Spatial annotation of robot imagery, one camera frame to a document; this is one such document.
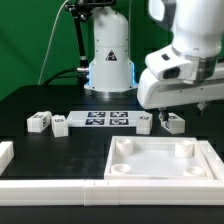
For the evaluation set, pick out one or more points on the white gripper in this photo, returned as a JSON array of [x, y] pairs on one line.
[[169, 80]]

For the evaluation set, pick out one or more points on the white square tabletop part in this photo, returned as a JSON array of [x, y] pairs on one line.
[[132, 157]]

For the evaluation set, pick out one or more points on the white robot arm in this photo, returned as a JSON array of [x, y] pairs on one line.
[[197, 27]]

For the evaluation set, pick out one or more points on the white U-shaped fence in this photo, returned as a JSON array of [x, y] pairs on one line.
[[119, 192]]

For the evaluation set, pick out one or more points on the white marker base plate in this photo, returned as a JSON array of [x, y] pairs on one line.
[[103, 118]]

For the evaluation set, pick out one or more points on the black camera stand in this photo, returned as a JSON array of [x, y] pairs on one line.
[[81, 11]]

